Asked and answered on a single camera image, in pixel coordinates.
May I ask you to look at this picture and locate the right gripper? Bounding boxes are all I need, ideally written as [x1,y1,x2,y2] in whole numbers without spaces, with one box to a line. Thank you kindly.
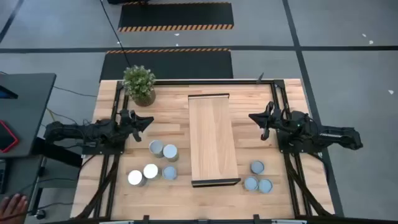
[248,101,284,141]

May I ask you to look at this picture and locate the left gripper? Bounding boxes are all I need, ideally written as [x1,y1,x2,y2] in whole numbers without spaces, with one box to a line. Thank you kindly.
[119,108,155,142]

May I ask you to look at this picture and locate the green pea label can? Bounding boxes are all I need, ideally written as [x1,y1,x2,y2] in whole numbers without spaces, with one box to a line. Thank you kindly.
[148,139,165,159]

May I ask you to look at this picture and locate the yellow-green label can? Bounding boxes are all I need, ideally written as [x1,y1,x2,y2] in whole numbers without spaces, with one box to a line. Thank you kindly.
[162,143,180,163]

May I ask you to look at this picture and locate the grey-lidded can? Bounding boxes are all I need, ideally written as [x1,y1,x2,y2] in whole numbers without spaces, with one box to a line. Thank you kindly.
[258,178,274,194]
[243,175,260,192]
[250,160,266,175]

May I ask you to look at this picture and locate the yellow blue label can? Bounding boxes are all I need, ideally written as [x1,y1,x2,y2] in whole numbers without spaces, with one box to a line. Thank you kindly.
[142,163,161,180]

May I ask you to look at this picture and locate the shiny metal-top can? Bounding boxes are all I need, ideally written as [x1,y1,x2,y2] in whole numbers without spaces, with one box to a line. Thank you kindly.
[127,169,147,187]

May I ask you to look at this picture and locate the red tomato label can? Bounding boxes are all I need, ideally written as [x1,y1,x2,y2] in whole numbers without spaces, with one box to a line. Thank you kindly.
[161,164,178,181]

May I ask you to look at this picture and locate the wooden shelf black metal legs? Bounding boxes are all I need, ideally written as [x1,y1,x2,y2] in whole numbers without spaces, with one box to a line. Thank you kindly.
[188,93,242,188]

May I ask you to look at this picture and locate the ribbed wooden plant pot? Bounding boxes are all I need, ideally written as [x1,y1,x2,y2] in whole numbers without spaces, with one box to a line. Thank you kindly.
[133,88,157,108]

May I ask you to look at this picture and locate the green white artificial plant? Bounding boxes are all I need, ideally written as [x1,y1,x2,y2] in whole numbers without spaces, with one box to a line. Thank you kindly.
[123,64,157,100]

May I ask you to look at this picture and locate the black hazard-striped floor mat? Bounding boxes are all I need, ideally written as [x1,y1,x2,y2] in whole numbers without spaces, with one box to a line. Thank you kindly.
[117,1,234,32]
[99,48,234,82]

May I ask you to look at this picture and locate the dark grey desk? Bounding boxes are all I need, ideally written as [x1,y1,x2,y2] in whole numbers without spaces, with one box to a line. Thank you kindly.
[0,73,57,159]

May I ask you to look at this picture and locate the red-edged black pad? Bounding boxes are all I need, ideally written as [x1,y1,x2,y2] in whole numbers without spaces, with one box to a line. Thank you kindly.
[0,119,20,154]

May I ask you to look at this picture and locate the dark device blue screen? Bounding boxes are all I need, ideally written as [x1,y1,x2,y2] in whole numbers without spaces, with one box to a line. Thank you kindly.
[0,85,19,100]

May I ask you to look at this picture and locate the person's hand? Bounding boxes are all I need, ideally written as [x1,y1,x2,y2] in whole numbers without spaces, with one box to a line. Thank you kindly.
[0,193,29,224]

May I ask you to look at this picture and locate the black floor cable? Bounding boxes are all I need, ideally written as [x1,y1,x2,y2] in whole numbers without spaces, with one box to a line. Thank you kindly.
[99,0,132,68]

